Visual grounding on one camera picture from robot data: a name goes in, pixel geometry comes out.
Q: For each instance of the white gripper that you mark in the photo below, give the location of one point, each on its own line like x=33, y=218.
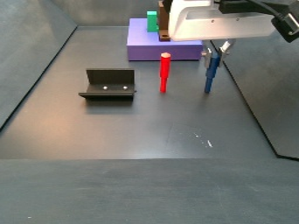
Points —
x=197, y=20

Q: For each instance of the blue stepped peg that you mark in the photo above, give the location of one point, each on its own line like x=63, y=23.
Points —
x=212, y=71

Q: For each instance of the red stepped peg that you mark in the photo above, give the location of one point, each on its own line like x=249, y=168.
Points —
x=165, y=70

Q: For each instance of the brown upright bracket block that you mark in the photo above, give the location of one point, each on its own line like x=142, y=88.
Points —
x=163, y=23

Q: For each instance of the black angle bracket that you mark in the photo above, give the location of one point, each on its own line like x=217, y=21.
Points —
x=110, y=83

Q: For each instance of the green rectangular block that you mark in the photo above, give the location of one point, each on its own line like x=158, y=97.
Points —
x=153, y=27

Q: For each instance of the purple square base board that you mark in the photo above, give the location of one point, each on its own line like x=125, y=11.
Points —
x=145, y=47

